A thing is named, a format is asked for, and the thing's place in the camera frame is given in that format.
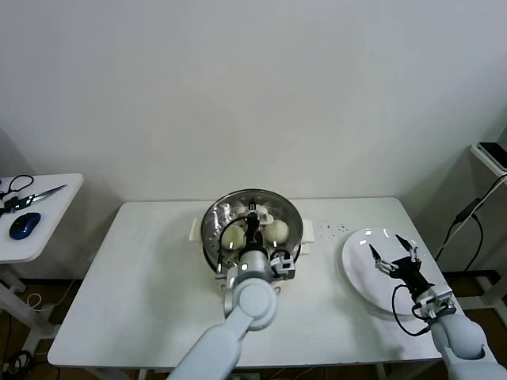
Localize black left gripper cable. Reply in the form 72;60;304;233
215;213;254;278

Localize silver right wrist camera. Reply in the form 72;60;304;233
414;287;456;320

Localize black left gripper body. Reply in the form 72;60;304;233
244;221;264;251

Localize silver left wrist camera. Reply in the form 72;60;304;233
270;249;297;279

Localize white side table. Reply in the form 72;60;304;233
0;172;85;349

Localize black handled scissors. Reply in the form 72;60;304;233
0;173;69;218

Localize black floor cables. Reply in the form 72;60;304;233
0;348;35;380

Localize flat black device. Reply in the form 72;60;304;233
478;142;507;172

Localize blue computer mouse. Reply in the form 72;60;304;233
10;211;43;240

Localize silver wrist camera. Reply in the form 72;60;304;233
414;287;456;320
270;249;297;279

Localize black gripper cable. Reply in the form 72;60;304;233
391;285;433;337
215;213;254;278

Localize white side stand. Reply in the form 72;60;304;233
459;142;507;314

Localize black power adapter cable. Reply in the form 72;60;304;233
435;176;507;274

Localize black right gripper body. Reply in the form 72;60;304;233
390;256;436;296

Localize scattered dark crumbs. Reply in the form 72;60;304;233
318;222;349;238

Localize large white plate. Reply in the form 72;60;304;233
341;227;443;317

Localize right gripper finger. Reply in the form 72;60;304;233
368;244;397;276
395;234;421;265

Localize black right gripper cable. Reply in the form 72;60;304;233
391;285;433;337

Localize stainless steel steamer basket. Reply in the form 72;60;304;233
191;188;317;283

